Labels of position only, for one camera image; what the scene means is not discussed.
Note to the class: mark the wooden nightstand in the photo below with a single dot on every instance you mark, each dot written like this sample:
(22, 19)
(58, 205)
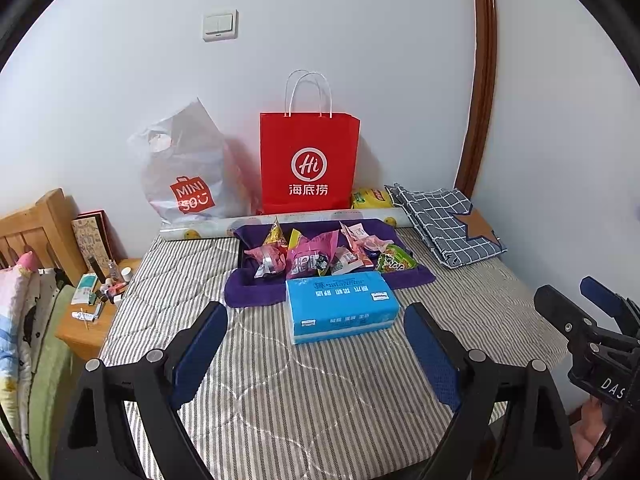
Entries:
(75, 335)

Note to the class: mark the green snack packet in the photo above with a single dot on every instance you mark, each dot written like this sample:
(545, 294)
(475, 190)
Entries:
(397, 260)

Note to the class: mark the white and black snack packet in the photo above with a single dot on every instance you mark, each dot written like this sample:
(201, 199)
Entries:
(350, 260)

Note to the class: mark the small pink bottle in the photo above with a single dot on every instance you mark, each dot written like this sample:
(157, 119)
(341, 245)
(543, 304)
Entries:
(114, 290)

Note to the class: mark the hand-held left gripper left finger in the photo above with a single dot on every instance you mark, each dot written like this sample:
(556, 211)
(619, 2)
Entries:
(197, 355)

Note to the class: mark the red paper shopping bag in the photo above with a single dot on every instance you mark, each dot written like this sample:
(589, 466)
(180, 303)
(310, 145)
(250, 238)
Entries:
(310, 135)

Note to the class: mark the green blanket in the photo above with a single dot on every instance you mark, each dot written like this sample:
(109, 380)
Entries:
(47, 385)

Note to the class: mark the white cloth with black print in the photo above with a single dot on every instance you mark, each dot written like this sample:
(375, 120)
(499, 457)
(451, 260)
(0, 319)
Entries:
(40, 305)

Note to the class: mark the pink printed pillow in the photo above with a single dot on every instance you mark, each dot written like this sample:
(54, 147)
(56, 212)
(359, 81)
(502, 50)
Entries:
(12, 320)

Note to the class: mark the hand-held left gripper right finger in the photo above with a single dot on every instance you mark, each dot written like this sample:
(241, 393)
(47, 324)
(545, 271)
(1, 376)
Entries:
(432, 357)

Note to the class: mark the yellow snack bag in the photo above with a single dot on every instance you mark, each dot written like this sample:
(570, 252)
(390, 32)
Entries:
(371, 199)

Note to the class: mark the clear glass bottle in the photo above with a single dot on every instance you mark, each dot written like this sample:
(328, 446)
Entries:
(111, 270)

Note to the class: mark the white jar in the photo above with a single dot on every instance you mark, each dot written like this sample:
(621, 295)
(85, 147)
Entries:
(126, 274)

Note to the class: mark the pale pink snack packet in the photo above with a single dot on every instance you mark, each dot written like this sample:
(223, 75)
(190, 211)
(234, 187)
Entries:
(361, 232)

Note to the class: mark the blue checked cloth with star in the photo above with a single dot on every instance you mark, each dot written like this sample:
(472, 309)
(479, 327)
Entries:
(435, 230)

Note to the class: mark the pink packet with silver stripe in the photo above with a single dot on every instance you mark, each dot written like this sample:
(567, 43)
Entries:
(265, 260)

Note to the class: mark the black bottle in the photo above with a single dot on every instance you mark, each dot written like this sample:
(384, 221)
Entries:
(95, 269)

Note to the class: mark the brown wooden door frame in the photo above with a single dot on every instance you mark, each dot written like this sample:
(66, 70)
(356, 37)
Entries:
(480, 60)

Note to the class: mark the person's right hand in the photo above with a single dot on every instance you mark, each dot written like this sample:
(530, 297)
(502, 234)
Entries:
(590, 435)

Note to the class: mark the rolled patterned plastic sheet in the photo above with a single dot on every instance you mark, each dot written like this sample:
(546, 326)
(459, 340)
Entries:
(200, 232)

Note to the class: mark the teal and white tube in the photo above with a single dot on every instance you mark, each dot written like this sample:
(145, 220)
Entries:
(85, 289)

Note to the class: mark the white wall light switch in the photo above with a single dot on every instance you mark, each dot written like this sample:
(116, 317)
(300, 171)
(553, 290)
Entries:
(220, 24)

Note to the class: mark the large magenta snack packet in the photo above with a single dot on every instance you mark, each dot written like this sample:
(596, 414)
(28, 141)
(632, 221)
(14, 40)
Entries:
(310, 257)

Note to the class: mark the white ointment tube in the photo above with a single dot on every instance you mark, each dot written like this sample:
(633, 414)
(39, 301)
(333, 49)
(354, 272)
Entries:
(85, 315)

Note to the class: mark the wooden headboard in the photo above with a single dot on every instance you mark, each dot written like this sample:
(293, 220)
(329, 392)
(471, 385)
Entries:
(45, 220)

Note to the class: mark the white plastic shopping bag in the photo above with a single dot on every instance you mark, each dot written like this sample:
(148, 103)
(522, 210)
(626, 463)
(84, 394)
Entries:
(195, 160)

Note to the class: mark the blue tissue pack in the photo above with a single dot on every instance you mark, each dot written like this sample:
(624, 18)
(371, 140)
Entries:
(340, 310)

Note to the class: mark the yellow triangular snack packet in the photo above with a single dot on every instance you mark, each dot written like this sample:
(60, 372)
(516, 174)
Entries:
(275, 235)

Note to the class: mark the illustrated notebook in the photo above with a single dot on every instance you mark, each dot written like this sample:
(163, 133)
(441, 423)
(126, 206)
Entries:
(90, 240)

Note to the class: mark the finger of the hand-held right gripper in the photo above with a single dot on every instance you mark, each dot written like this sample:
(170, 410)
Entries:
(565, 312)
(610, 302)

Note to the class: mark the purple towel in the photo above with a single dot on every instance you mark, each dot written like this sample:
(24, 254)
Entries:
(255, 292)

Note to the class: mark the slim pink-red snack packet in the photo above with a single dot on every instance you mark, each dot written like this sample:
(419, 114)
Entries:
(347, 240)

